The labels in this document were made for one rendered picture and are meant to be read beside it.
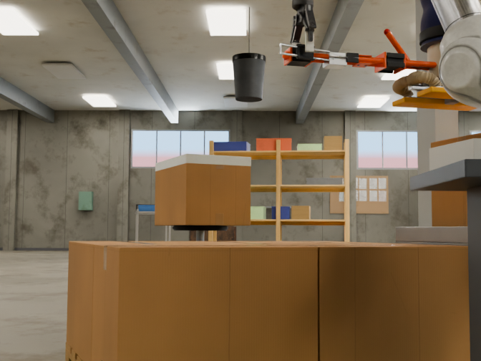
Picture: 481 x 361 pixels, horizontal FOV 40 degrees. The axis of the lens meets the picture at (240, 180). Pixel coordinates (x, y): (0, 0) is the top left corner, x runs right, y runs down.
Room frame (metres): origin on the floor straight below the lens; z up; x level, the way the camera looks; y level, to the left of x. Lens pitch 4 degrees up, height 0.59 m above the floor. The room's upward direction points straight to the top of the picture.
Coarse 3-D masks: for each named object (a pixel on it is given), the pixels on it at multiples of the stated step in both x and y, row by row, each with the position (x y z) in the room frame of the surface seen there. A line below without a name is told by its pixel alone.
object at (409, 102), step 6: (396, 102) 2.49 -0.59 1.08; (402, 102) 2.45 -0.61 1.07; (408, 102) 2.44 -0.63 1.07; (414, 102) 2.44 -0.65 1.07; (420, 102) 2.45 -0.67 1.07; (426, 102) 2.45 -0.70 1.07; (432, 102) 2.46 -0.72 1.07; (438, 102) 2.46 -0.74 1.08; (426, 108) 2.55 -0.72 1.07; (432, 108) 2.55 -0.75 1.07; (438, 108) 2.55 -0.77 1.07; (444, 108) 2.55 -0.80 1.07; (450, 108) 2.55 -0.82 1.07; (456, 108) 2.55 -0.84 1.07; (462, 108) 2.55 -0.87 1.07; (468, 108) 2.55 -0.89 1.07; (474, 108) 2.55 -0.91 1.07
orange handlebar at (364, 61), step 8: (288, 56) 2.24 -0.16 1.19; (320, 56) 2.26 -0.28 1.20; (328, 56) 2.27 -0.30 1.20; (360, 56) 2.31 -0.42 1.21; (368, 56) 2.31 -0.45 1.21; (352, 64) 2.35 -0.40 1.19; (360, 64) 2.33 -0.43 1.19; (368, 64) 2.33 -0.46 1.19; (376, 64) 2.36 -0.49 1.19; (408, 64) 2.35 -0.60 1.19; (416, 64) 2.36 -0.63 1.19; (424, 64) 2.36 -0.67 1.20; (432, 64) 2.37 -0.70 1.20
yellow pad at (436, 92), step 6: (426, 90) 2.27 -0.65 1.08; (432, 90) 2.24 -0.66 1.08; (438, 90) 2.25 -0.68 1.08; (444, 90) 2.26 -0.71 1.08; (420, 96) 2.32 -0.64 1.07; (426, 96) 2.32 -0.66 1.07; (432, 96) 2.32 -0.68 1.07; (438, 96) 2.32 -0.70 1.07; (444, 96) 2.32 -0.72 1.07; (450, 96) 2.32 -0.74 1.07
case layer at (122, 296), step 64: (128, 256) 1.77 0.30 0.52; (192, 256) 1.83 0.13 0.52; (256, 256) 1.90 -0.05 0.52; (320, 256) 1.98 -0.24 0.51; (384, 256) 2.07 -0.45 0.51; (448, 256) 2.16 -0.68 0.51; (128, 320) 1.77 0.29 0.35; (192, 320) 1.83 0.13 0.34; (256, 320) 1.90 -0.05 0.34; (320, 320) 1.98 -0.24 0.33; (384, 320) 2.07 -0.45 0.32; (448, 320) 2.16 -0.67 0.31
